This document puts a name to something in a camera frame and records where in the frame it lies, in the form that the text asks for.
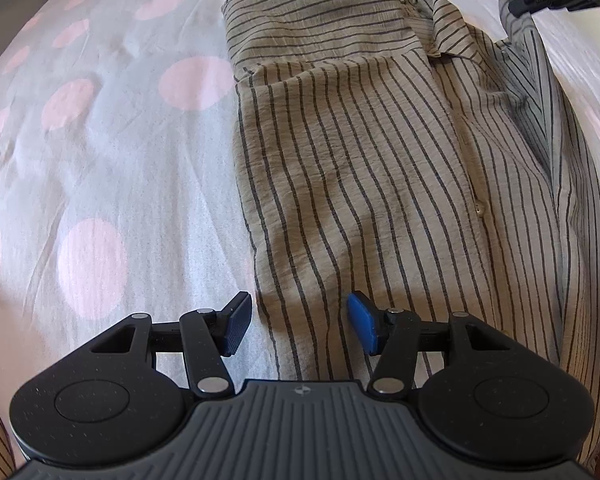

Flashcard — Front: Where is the polka dot bed sheet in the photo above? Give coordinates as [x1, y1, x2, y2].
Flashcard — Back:
[0, 0, 600, 396]

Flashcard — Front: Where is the beige striped shirt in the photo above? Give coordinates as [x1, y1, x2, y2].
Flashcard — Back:
[220, 0, 600, 468]

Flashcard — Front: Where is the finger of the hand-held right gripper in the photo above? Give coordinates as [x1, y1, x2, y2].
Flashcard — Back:
[507, 0, 545, 19]

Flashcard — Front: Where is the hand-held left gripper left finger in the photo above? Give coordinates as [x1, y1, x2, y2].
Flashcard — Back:
[90, 291, 254, 397]

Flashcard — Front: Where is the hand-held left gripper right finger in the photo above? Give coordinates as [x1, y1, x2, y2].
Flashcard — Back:
[346, 292, 512, 397]

